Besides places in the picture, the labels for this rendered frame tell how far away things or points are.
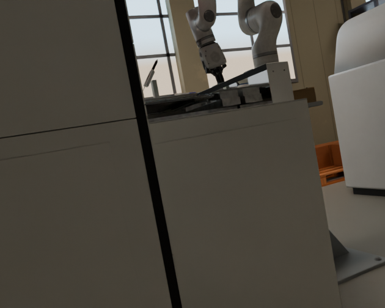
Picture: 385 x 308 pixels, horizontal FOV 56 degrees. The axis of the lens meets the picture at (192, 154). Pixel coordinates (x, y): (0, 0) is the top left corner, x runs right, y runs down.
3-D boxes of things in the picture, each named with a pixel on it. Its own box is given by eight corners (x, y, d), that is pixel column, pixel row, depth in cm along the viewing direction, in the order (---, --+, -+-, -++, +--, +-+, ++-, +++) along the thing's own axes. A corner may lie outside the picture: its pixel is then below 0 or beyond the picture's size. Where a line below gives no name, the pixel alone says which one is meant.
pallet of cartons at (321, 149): (343, 167, 487) (338, 139, 485) (392, 167, 420) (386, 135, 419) (280, 184, 446) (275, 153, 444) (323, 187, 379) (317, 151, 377)
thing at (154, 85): (148, 99, 163) (142, 69, 162) (145, 100, 166) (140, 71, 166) (161, 97, 165) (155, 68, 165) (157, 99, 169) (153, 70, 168)
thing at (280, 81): (273, 104, 122) (266, 62, 121) (201, 122, 172) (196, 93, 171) (295, 101, 126) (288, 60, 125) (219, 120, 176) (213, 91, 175)
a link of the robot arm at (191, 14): (217, 32, 154) (209, 38, 162) (206, 1, 152) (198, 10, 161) (200, 38, 151) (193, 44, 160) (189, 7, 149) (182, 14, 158)
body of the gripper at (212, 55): (200, 43, 152) (210, 69, 153) (220, 37, 156) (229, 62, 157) (193, 49, 159) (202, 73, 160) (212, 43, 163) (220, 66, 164)
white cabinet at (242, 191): (182, 425, 98) (125, 127, 94) (109, 303, 185) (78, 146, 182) (351, 333, 124) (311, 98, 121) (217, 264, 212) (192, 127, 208)
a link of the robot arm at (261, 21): (266, 58, 182) (258, 10, 179) (293, 49, 166) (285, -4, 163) (247, 60, 176) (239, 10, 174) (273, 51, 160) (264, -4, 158)
